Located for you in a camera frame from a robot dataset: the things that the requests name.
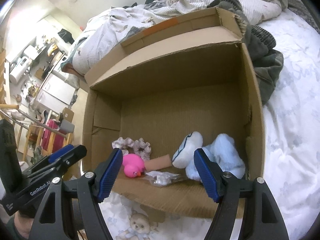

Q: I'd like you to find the bear print duvet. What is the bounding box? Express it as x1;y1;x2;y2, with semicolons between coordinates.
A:
60;0;288;76

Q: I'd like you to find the person's left hand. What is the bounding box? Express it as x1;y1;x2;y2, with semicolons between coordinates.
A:
14;211;34;239

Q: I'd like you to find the wooden rack with red bag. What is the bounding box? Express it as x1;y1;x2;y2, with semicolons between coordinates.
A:
12;120;74;162

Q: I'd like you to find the mauve fabric scrunchie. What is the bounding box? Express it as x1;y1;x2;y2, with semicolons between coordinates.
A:
112;137;151;161

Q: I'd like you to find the beige foam cylinder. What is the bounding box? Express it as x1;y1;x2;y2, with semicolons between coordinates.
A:
144;154;172;172

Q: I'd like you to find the patterned knit blanket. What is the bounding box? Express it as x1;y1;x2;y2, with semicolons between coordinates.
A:
288;0;319;33

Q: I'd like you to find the white fluffy sock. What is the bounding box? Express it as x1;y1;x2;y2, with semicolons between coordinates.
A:
172;131;203;169

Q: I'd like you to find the black hanging garment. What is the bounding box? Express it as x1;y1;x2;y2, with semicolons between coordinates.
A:
57;29;74;44

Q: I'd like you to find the white cabinet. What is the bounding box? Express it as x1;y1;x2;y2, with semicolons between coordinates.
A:
35;74;76;113

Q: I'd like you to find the clear plastic bag with parts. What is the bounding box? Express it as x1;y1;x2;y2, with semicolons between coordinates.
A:
144;171;182;187

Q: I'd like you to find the dark green corduroy garment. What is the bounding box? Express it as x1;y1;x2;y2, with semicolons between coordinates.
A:
207;0;284;105

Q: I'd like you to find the light blue fluffy scrunchie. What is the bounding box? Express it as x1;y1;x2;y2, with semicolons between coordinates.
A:
184;133;245;181

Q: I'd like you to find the white floral bed sheet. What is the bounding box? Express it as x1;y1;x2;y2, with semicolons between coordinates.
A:
98;8;320;240

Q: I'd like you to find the brown cardboard box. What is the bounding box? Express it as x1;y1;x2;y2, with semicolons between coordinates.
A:
81;6;266;219

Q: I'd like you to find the pink rubber duck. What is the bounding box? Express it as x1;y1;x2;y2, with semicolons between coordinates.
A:
123;153;145;178

